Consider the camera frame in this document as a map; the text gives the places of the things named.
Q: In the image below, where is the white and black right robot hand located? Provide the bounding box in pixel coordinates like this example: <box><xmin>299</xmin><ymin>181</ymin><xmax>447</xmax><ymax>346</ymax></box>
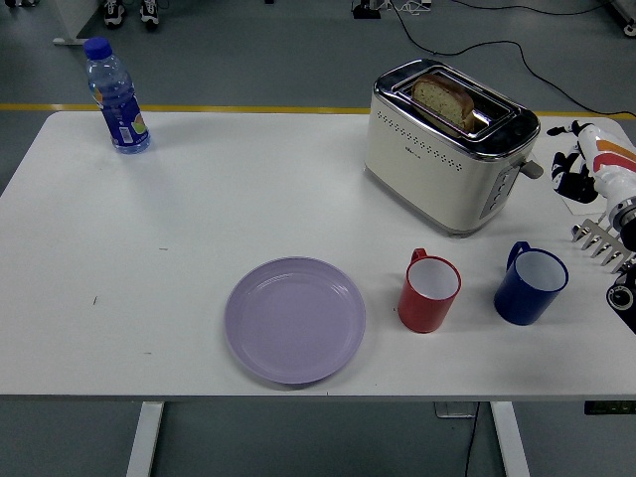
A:
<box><xmin>547</xmin><ymin>120</ymin><xmax>636</xmax><ymax>205</ymax></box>

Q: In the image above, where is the bread slice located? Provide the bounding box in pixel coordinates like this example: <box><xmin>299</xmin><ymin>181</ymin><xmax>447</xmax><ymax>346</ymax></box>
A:
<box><xmin>409</xmin><ymin>73</ymin><xmax>476</xmax><ymax>133</ymax></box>

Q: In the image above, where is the cream and chrome toaster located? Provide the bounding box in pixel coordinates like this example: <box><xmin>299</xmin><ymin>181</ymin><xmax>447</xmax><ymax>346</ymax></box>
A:
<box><xmin>362</xmin><ymin>58</ymin><xmax>547</xmax><ymax>239</ymax></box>

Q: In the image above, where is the purple plate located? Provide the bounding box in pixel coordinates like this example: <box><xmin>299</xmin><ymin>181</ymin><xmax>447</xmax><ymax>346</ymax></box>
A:
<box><xmin>223</xmin><ymin>255</ymin><xmax>368</xmax><ymax>387</ymax></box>

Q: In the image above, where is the white paper sheet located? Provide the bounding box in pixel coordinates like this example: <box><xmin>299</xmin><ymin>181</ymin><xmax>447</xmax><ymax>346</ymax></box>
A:
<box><xmin>530</xmin><ymin>132</ymin><xmax>629</xmax><ymax>216</ymax></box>

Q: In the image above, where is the metal toast rack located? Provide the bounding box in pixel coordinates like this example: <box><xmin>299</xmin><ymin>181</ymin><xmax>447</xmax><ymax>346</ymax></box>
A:
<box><xmin>570</xmin><ymin>216</ymin><xmax>636</xmax><ymax>275</ymax></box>

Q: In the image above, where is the grey metal stand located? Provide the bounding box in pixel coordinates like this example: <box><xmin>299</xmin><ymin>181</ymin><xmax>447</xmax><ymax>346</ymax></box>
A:
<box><xmin>609</xmin><ymin>0</ymin><xmax>636</xmax><ymax>37</ymax></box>

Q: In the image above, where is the blue mug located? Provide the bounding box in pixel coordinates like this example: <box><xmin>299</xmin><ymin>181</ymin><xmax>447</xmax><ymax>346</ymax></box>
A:
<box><xmin>493</xmin><ymin>240</ymin><xmax>570</xmax><ymax>327</ymax></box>

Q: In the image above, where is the red mug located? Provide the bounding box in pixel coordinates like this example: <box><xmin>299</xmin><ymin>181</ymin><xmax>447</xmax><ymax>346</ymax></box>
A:
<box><xmin>397</xmin><ymin>246</ymin><xmax>463</xmax><ymax>334</ymax></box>

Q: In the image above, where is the black table control panel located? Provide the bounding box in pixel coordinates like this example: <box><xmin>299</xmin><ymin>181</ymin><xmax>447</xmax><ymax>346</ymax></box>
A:
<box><xmin>583</xmin><ymin>399</ymin><xmax>636</xmax><ymax>416</ymax></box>

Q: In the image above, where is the white table leg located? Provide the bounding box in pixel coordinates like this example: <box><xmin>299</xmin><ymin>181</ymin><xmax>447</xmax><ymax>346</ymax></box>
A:
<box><xmin>489</xmin><ymin>400</ymin><xmax>532</xmax><ymax>477</ymax></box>
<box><xmin>124</xmin><ymin>401</ymin><xmax>165</xmax><ymax>477</ymax></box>

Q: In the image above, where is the black power strip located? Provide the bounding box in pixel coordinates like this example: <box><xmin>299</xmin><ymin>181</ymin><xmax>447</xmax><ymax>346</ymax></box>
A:
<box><xmin>351</xmin><ymin>0</ymin><xmax>382</xmax><ymax>20</ymax></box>

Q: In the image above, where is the blue water bottle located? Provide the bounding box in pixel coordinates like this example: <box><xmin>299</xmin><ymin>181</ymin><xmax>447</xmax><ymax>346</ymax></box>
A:
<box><xmin>82</xmin><ymin>37</ymin><xmax>152</xmax><ymax>155</ymax></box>

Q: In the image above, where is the thin black floor cable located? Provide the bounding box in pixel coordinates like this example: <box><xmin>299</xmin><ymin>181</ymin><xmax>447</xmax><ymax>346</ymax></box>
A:
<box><xmin>446</xmin><ymin>0</ymin><xmax>620</xmax><ymax>17</ymax></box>

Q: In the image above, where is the long black floor cable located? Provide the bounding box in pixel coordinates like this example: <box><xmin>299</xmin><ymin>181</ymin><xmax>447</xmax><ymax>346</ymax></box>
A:
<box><xmin>392</xmin><ymin>0</ymin><xmax>636</xmax><ymax>120</ymax></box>

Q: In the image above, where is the clear bracket under table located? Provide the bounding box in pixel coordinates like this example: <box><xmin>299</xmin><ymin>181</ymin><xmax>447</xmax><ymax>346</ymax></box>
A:
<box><xmin>434</xmin><ymin>400</ymin><xmax>479</xmax><ymax>419</ymax></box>

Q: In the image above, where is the black cable under table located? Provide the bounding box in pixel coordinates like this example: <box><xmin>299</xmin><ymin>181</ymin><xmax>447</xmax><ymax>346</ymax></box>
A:
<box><xmin>464</xmin><ymin>401</ymin><xmax>481</xmax><ymax>477</ymax></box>

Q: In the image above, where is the white desk leg frame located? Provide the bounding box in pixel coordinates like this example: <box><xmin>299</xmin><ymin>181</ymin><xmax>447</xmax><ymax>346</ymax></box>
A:
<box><xmin>52</xmin><ymin>0</ymin><xmax>120</xmax><ymax>48</ymax></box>

